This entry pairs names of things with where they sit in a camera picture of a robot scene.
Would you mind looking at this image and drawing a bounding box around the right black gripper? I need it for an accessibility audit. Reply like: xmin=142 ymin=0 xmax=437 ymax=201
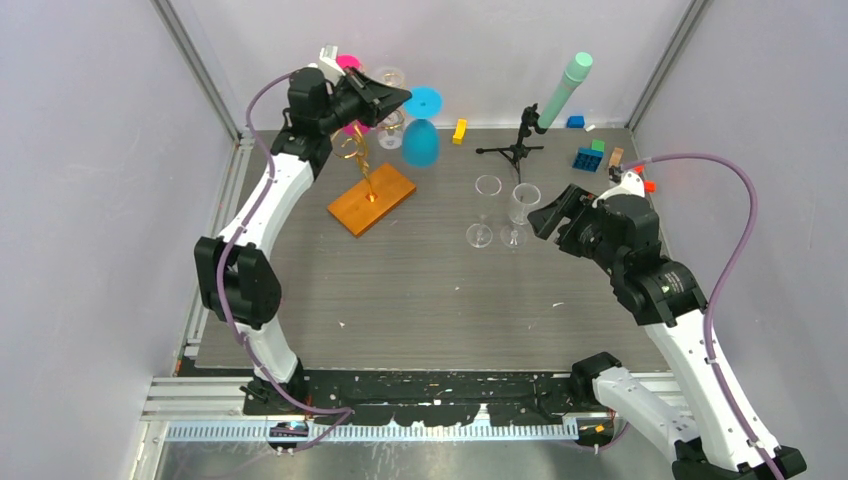
xmin=527 ymin=182 xmax=624 ymax=276

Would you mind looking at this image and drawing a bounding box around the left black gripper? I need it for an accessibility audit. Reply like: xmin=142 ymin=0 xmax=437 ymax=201
xmin=319 ymin=67 xmax=411 ymax=136

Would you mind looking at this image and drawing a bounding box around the clear round wine glass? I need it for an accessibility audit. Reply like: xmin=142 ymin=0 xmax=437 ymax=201
xmin=500 ymin=183 xmax=541 ymax=249

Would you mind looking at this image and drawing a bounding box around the blue wine glass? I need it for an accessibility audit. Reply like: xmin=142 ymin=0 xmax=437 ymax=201
xmin=402 ymin=86 xmax=443 ymax=168

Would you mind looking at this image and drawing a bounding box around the clear flute wine glass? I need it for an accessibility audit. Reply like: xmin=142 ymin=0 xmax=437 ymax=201
xmin=466 ymin=174 xmax=502 ymax=249

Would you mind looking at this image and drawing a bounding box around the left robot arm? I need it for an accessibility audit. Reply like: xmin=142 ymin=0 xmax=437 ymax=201
xmin=193 ymin=66 xmax=412 ymax=414

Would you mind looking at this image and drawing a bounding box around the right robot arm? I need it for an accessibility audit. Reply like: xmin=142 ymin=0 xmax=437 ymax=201
xmin=528 ymin=185 xmax=807 ymax=479

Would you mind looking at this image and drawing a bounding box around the clear wine glass back right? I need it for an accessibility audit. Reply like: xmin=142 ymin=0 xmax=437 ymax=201
xmin=372 ymin=66 xmax=406 ymax=150

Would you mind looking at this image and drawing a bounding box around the pink wine glass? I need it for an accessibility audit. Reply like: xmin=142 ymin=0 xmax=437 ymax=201
xmin=336 ymin=54 xmax=371 ymax=137

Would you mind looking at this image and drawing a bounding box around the black tripod microphone stand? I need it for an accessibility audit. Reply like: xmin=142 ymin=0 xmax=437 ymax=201
xmin=475 ymin=103 xmax=547 ymax=185

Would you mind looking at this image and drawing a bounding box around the blue lego brick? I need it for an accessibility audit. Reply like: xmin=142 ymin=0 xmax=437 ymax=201
xmin=572 ymin=147 xmax=604 ymax=173

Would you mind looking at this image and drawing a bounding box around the yellow block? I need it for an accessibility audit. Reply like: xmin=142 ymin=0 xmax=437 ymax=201
xmin=452 ymin=118 xmax=467 ymax=145

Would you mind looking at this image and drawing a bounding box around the tan wooden block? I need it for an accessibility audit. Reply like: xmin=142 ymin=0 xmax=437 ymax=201
xmin=608 ymin=147 xmax=624 ymax=170

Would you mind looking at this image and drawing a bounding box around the small blue block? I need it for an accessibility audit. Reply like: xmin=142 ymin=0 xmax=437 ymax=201
xmin=566 ymin=115 xmax=586 ymax=129

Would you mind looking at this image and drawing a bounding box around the red L-shaped block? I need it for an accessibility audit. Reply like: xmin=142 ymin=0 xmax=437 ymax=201
xmin=633 ymin=165 xmax=657 ymax=194

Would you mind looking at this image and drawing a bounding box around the mint green microphone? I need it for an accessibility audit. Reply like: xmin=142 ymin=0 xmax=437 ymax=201
xmin=537 ymin=52 xmax=594 ymax=130

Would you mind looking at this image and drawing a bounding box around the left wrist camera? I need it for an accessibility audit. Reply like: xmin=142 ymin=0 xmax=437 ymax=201
xmin=317 ymin=44 xmax=346 ymax=85

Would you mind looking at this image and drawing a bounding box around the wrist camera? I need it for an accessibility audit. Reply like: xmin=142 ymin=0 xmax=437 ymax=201
xmin=317 ymin=44 xmax=346 ymax=85
xmin=598 ymin=166 xmax=646 ymax=200

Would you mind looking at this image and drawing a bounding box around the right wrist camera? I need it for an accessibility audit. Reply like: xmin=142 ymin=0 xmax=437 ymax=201
xmin=598 ymin=166 xmax=646 ymax=200

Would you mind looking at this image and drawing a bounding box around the gold wire wine glass rack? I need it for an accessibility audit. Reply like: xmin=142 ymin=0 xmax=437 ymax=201
xmin=327 ymin=120 xmax=417 ymax=238

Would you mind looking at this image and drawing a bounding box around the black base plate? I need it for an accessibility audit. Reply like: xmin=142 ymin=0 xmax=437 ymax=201
xmin=240 ymin=370 xmax=623 ymax=428

